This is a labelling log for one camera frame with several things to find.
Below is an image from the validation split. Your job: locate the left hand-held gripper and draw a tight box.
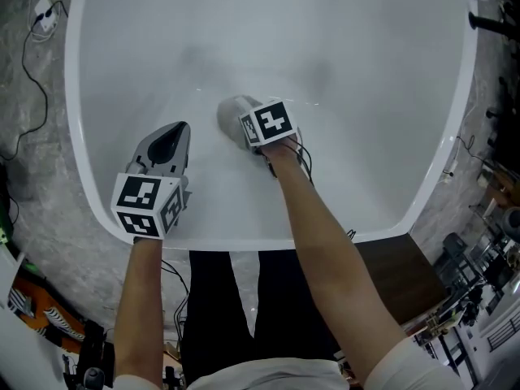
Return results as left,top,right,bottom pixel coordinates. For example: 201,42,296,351
110,121,192,241

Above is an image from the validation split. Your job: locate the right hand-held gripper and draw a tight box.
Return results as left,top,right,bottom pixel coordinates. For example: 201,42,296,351
238,99,296,148

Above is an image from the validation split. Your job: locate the white fluffy wash mitt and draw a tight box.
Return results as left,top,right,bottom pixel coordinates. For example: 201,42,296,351
216,94,265,152

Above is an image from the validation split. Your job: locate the white bathtub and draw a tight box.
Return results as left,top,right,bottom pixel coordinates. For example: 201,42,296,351
63,0,480,253

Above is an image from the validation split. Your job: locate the person's left forearm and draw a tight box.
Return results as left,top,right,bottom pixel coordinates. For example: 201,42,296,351
113,237,166,381

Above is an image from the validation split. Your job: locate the person's right forearm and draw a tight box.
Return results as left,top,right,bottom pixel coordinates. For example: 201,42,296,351
259,134,407,381

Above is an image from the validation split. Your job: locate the person's left leg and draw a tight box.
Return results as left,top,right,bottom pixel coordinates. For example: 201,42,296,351
180,249,256,386

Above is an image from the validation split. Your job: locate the person's leg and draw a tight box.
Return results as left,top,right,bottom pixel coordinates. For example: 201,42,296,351
180,249,256,386
246,249,346,375

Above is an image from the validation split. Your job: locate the green patterned bag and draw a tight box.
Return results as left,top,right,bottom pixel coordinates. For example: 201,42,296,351
0,201,12,245

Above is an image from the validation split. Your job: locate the person's right leg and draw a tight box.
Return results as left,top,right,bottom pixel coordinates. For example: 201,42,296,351
246,249,346,375

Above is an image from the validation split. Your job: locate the white power strip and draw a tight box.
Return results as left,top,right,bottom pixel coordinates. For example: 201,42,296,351
32,0,58,32

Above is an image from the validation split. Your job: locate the dark printed cardboard box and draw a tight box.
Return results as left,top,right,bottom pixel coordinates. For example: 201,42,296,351
353,233,448,324

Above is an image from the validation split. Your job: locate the orange zebra striped bag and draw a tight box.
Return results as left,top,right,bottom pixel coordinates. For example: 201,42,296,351
7,276,89,343

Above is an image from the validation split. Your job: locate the black equipment box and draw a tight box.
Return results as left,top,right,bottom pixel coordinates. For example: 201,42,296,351
442,232,468,255

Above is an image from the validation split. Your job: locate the black hand shower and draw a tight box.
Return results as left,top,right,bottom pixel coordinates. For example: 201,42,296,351
467,11,520,37

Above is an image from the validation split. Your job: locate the white side table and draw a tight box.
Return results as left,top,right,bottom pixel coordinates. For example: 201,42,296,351
0,249,78,390

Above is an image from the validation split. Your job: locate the person's white shirt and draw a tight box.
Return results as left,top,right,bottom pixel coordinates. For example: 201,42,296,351
113,337,468,390

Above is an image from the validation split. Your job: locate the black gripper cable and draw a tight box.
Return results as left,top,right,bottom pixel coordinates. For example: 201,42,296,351
161,259,191,340
279,138,314,186

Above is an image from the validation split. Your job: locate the black looped cable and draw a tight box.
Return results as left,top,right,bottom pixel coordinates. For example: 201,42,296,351
454,135,487,164

